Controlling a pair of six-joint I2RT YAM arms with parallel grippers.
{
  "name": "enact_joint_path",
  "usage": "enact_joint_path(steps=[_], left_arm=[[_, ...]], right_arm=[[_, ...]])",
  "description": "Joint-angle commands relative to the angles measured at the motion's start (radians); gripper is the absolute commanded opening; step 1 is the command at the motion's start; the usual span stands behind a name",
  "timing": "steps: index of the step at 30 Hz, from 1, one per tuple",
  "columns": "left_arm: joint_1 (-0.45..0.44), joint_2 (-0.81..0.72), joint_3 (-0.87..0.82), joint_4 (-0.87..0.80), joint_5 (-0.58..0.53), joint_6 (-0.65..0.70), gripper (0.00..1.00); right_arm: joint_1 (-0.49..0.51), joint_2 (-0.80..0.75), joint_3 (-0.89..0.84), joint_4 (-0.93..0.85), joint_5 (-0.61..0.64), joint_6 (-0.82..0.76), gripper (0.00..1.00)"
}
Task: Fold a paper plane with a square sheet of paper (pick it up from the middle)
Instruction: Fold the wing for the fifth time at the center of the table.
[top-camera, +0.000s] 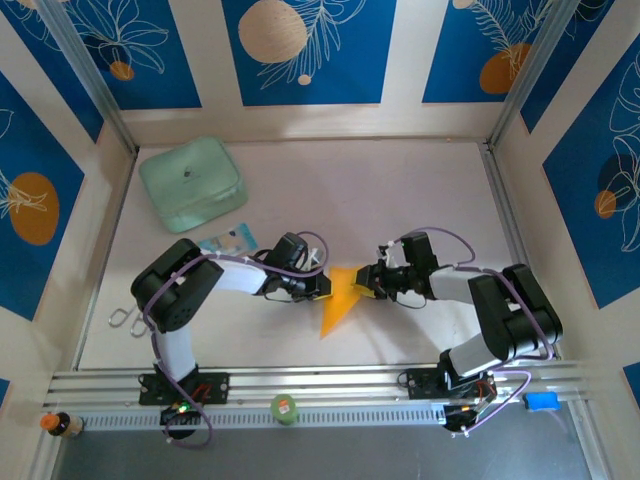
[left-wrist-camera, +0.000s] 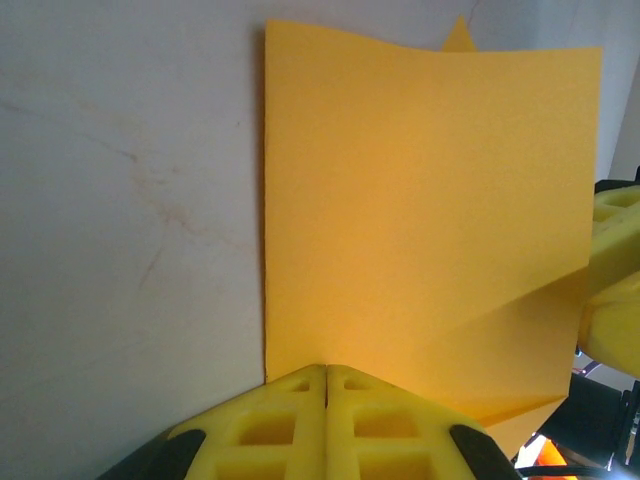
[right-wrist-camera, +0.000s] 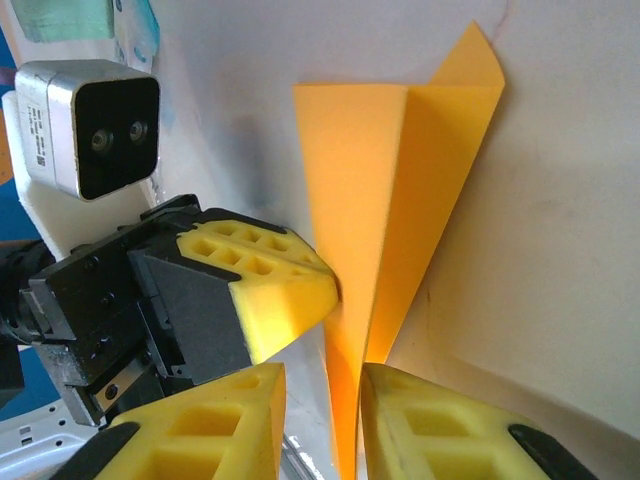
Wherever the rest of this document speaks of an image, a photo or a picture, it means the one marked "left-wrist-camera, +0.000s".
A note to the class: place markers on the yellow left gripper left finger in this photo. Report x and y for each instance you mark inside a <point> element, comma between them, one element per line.
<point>270,415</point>

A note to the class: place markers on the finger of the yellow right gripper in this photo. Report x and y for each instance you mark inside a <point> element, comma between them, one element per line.
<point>615,335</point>
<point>617,235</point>

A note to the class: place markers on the orange paper sheet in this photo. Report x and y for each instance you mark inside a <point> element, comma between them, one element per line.
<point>425,200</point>

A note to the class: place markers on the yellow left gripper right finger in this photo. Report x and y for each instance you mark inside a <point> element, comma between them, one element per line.
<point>385,415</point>

